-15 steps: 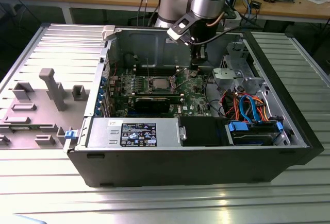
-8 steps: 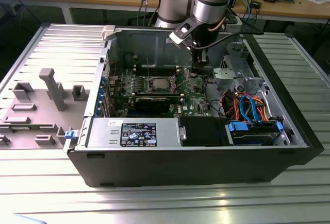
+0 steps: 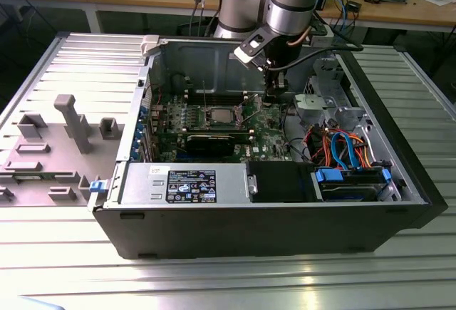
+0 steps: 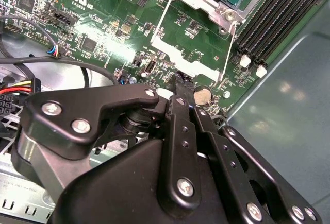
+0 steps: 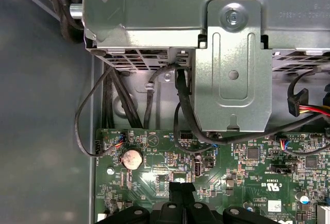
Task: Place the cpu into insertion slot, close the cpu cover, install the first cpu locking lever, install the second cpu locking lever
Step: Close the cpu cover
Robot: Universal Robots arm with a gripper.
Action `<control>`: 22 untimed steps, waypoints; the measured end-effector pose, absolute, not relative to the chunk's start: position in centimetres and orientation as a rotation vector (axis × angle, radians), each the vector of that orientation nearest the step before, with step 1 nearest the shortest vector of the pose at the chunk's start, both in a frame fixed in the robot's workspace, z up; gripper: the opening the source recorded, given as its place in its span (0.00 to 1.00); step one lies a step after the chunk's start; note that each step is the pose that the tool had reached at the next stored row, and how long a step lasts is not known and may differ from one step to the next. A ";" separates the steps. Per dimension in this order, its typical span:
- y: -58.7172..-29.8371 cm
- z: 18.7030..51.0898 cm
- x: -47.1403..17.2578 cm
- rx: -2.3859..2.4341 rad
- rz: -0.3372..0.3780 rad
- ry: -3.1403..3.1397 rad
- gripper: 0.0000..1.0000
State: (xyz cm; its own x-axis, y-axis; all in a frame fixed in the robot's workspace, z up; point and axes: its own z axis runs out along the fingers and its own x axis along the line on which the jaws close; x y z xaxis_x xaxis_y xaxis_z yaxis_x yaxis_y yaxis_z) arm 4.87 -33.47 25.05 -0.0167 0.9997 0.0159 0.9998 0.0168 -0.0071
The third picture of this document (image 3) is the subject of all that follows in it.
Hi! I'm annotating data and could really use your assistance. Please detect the silver square CPU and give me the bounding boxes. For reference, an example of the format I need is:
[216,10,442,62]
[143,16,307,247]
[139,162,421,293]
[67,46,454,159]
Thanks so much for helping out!
[209,108,235,123]

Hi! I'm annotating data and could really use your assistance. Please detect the black RAM slot row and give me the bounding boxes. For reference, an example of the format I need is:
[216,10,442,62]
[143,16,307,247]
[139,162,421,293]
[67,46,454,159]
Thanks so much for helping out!
[185,126,252,136]
[187,91,249,106]

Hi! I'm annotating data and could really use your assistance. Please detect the CPU socket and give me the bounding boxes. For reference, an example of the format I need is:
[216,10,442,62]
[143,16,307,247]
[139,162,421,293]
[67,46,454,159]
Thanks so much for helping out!
[202,105,245,128]

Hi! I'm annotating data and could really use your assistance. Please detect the silver metal drive cage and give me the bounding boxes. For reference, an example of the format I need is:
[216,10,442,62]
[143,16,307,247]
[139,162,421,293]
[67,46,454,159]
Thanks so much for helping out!
[294,56,373,136]

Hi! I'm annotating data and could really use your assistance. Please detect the green motherboard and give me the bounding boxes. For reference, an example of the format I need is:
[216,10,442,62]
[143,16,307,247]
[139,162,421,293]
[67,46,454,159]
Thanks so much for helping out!
[149,91,296,163]

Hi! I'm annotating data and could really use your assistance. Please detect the black graphics card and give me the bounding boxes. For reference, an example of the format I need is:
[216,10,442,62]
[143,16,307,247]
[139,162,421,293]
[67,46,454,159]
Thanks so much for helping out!
[185,132,236,158]

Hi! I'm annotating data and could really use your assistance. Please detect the black printed label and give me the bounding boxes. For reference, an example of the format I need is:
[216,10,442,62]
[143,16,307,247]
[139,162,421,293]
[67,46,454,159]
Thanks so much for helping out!
[167,170,217,204]

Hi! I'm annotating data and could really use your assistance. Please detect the hard disk in blue carrier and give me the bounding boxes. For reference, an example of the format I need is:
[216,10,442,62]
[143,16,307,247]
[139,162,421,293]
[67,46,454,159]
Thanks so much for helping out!
[312,167,393,202]

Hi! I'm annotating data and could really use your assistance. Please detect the pale grey case latch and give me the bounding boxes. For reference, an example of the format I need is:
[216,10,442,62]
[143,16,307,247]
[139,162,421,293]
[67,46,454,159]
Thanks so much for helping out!
[140,34,161,58]

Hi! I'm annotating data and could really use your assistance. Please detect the black open PC case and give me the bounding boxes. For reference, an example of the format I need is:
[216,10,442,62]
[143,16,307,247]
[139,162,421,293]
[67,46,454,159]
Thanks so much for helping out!
[86,35,449,261]

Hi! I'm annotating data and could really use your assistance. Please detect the silver power supply unit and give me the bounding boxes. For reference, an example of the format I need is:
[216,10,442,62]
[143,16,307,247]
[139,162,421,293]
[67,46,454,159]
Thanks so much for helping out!
[119,162,249,206]

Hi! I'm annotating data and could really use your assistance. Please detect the grey plastic parts rack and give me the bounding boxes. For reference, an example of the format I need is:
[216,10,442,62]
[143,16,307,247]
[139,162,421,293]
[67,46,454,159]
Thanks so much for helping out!
[0,93,125,207]

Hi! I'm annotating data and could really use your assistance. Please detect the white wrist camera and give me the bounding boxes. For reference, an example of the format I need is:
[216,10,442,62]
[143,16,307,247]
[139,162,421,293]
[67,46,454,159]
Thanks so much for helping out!
[233,33,268,66]

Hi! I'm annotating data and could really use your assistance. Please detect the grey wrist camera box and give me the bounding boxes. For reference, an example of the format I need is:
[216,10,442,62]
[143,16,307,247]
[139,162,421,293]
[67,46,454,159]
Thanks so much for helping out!
[309,24,335,46]

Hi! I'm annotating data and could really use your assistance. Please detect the black camera cable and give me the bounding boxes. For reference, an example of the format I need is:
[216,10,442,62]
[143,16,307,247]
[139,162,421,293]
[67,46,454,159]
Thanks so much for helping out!
[266,14,365,73]

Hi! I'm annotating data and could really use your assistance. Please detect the blue hanging cable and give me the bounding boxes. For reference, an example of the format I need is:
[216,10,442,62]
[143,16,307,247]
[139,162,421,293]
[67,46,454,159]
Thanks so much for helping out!
[340,0,353,46]

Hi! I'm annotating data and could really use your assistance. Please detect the blue flat wire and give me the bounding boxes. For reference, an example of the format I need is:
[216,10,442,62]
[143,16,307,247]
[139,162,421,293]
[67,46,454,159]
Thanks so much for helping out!
[330,130,361,172]

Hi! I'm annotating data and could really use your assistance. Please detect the orange wire bundle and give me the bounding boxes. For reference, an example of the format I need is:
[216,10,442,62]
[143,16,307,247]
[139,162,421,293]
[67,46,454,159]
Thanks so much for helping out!
[318,130,373,170]

